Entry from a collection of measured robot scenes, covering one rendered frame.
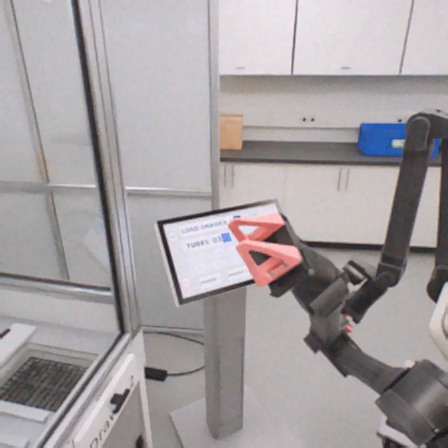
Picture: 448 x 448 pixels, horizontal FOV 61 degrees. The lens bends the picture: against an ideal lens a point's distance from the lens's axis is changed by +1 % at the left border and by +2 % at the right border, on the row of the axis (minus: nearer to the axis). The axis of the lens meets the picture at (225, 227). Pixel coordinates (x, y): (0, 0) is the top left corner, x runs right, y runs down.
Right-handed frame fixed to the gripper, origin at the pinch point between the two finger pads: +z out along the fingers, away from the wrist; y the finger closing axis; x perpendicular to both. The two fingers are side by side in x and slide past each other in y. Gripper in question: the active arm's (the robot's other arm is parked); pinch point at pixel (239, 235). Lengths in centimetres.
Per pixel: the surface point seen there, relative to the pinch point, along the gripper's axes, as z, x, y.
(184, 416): -120, -133, 25
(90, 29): 9, -11, 60
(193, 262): -57, -52, 49
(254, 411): -145, -107, 18
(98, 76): 4, -17, 57
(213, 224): -62, -42, 62
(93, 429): -27, -72, 2
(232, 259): -70, -44, 49
